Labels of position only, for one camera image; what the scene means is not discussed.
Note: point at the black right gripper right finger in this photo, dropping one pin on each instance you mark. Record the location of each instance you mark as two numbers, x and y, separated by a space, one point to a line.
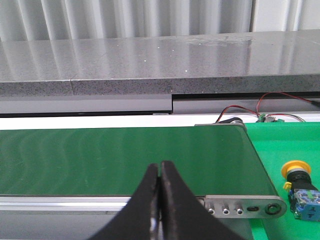
183 217

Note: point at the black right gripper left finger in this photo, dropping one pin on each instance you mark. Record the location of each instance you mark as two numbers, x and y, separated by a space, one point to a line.
139 219

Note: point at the yellow mushroom push button switch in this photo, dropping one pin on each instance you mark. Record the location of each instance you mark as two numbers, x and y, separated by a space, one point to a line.
303 196

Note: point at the green conveyor belt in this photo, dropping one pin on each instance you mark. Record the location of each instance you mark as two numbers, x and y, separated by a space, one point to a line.
211 159

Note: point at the bright green mat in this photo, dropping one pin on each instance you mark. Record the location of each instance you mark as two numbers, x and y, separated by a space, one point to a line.
276 144

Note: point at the green terminal circuit board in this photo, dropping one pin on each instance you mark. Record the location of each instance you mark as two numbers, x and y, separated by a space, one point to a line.
268 118

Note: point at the grey stone countertop slab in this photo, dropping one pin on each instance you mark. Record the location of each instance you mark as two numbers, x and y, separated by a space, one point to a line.
229 63

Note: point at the white pleated curtain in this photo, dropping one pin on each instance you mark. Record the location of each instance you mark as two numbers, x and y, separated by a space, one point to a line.
30 20

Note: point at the aluminium conveyor frame rail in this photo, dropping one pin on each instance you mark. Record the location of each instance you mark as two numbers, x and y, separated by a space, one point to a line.
219 206

